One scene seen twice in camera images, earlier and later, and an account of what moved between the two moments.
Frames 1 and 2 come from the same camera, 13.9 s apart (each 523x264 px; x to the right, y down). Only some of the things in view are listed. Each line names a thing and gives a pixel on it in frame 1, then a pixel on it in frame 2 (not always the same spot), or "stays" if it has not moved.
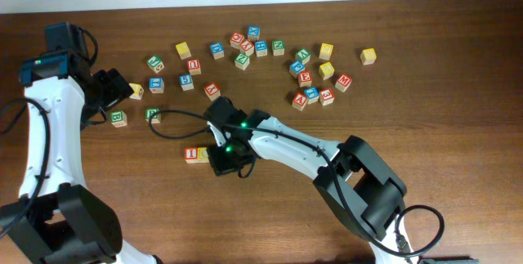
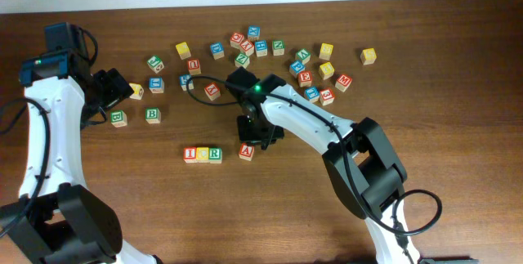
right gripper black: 220,164 → 244,133
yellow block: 203,155 stays
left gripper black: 118,87 stays
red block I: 191,154 stays
